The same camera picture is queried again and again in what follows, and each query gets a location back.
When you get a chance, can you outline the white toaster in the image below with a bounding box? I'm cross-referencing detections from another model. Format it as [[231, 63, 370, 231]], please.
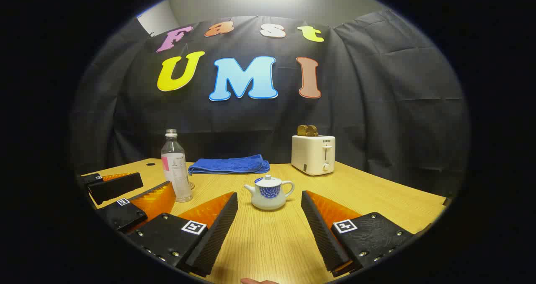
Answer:
[[291, 135, 336, 177]]

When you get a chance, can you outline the black backdrop cloth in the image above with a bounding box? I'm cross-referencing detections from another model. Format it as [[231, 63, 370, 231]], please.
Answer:
[[70, 8, 470, 199]]

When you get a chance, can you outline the clear plastic water bottle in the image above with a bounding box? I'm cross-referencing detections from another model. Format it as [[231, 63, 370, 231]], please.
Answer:
[[161, 129, 193, 203]]

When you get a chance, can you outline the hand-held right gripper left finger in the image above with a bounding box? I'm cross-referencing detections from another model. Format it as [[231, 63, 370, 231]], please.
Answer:
[[126, 191, 239, 277]]

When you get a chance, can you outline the blue folded towel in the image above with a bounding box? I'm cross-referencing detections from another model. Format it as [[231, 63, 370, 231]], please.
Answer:
[[188, 154, 271, 176]]

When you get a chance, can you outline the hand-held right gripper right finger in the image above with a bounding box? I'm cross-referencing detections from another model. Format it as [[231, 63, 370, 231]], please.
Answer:
[[301, 190, 416, 277]]

